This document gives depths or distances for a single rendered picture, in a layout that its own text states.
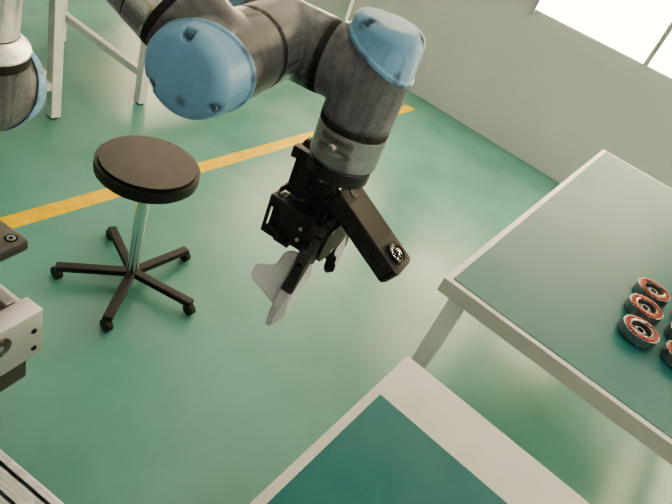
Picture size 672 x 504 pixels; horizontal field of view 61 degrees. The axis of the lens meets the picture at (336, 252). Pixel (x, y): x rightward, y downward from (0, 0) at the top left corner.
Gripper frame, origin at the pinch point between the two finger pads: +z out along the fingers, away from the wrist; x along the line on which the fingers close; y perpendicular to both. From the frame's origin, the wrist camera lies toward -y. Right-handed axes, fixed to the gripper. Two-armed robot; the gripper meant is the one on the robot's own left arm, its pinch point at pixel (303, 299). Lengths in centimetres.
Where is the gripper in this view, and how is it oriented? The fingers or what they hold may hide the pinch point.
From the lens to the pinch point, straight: 73.9
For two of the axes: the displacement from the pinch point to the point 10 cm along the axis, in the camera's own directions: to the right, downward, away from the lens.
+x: -4.7, 4.1, -7.8
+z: -3.2, 7.5, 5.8
